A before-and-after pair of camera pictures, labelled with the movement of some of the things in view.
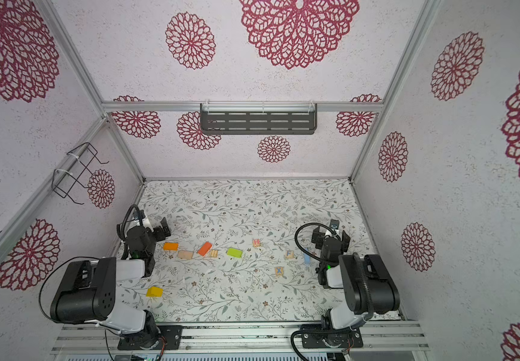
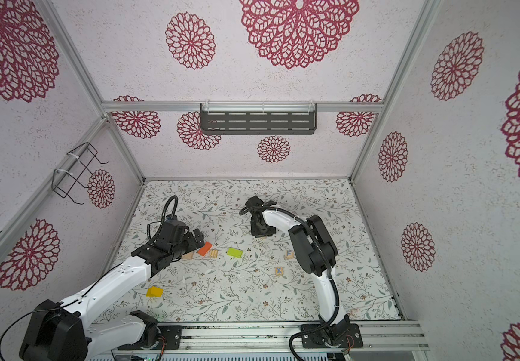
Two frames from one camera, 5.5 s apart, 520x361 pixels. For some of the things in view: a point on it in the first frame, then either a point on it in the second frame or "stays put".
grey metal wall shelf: [261, 118] stays put
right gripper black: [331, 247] -> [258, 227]
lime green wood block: [235, 253] stays put
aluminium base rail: [240, 338] stays put
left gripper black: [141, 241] -> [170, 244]
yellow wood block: [154, 292] stays put
